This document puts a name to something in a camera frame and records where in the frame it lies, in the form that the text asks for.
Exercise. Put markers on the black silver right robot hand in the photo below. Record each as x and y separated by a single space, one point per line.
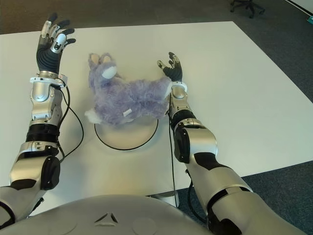
174 71

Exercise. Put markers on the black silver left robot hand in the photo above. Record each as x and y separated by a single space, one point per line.
50 54

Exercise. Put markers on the purple plush bunny doll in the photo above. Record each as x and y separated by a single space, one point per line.
124 98

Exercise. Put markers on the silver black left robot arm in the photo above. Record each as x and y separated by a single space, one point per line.
34 137

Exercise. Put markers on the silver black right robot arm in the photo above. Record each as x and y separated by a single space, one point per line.
200 139

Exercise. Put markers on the white plate black rim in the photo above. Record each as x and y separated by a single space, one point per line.
127 134

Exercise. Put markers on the black office chair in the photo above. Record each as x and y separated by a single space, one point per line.
249 6

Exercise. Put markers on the silver table leg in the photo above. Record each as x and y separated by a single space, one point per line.
168 195

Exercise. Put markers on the grey robot torso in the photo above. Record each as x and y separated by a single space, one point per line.
110 215

